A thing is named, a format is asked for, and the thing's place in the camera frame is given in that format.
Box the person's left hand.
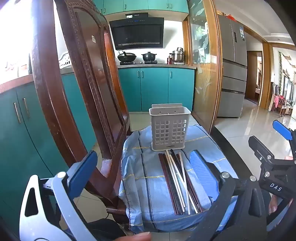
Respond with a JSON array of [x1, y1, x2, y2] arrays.
[[105, 231, 152, 241]]

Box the grey plastic utensil basket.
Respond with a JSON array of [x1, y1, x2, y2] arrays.
[[149, 103, 191, 152]]

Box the stainless steel pot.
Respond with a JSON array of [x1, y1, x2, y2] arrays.
[[169, 47, 185, 63]]

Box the teal wall cabinets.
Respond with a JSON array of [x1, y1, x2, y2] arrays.
[[92, 0, 189, 17]]

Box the black lidded pot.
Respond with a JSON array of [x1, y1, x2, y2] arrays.
[[142, 52, 158, 62]]

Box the white plastic rack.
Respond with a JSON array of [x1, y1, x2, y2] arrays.
[[59, 52, 75, 69]]

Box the black gas stove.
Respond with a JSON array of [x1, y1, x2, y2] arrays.
[[120, 60, 164, 65]]

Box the wooden armchair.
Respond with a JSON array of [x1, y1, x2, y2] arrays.
[[270, 93, 289, 118]]

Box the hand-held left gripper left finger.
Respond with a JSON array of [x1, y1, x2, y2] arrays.
[[19, 150, 100, 241]]

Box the reddish brown chopstick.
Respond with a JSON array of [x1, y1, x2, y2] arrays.
[[158, 153, 178, 215], [161, 153, 181, 214]]

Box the grey refrigerator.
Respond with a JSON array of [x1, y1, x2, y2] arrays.
[[217, 14, 248, 118]]

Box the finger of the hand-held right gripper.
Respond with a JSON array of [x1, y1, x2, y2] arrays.
[[248, 136, 296, 173], [272, 120, 296, 158]]

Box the black chopstick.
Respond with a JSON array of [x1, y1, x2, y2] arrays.
[[171, 149, 204, 213], [165, 154, 184, 214]]

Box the black wok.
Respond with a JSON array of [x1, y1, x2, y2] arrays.
[[117, 51, 137, 62]]

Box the black range hood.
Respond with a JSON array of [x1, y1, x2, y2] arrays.
[[109, 13, 164, 51]]

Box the bundle of chopsticks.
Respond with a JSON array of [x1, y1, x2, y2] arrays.
[[164, 152, 185, 212]]

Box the teal base cabinet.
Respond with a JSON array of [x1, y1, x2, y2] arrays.
[[0, 74, 97, 224], [117, 67, 195, 113]]

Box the white chopstick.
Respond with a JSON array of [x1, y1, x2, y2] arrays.
[[179, 152, 191, 215], [169, 155, 199, 214]]

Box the grey kitchen countertop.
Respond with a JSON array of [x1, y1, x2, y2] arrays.
[[117, 63, 197, 70]]

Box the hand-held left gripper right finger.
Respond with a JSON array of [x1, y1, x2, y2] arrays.
[[185, 150, 271, 241]]

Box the blue plaid cloth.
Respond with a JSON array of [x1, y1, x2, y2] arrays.
[[118, 125, 238, 233]]

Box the light wooden cabinet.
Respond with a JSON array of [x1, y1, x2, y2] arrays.
[[183, 0, 223, 134]]

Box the carved wooden chair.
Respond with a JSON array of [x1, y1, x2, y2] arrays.
[[31, 0, 132, 224]]

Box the person's right hand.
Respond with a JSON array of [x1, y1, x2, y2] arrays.
[[268, 195, 292, 215]]

